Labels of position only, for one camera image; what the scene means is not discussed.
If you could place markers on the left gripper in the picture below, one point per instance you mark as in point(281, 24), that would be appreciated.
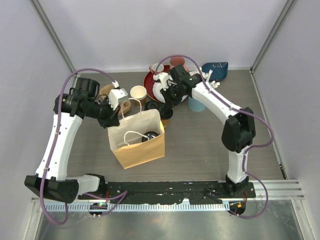
point(111, 120)

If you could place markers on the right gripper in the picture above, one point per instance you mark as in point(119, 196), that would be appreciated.
point(171, 102)

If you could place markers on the black lid cup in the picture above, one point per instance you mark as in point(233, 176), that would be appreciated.
point(148, 136)
point(166, 113)

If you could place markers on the stack of black lids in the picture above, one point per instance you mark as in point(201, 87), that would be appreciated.
point(151, 104)

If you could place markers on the stack of paper cups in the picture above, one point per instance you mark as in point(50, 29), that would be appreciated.
point(139, 92)

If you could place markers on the brown paper bag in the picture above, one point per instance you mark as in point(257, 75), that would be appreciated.
point(125, 140)

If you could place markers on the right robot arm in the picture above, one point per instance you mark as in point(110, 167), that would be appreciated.
point(238, 124)

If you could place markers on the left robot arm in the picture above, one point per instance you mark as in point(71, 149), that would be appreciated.
point(50, 180)

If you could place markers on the white paper plate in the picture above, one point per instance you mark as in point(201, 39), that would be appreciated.
point(157, 92)

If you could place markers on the cardboard cup carrier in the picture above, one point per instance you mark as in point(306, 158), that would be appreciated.
point(105, 92)

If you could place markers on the blue straw cup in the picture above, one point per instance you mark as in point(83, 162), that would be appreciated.
point(195, 105)

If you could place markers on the red round tray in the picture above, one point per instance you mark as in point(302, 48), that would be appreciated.
point(148, 84)

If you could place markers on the small pink mug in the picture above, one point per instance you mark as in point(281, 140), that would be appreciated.
point(156, 68)

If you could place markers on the tall pink mug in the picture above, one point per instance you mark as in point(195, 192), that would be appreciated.
point(178, 60)

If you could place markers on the white wrapped straws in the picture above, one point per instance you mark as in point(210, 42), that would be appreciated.
point(207, 76)

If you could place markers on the dark blue pouch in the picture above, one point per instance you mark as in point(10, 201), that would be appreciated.
point(220, 70)

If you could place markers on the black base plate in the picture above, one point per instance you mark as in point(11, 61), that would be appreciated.
point(174, 192)

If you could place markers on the aluminium rail frame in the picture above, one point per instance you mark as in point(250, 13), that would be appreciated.
point(272, 190)

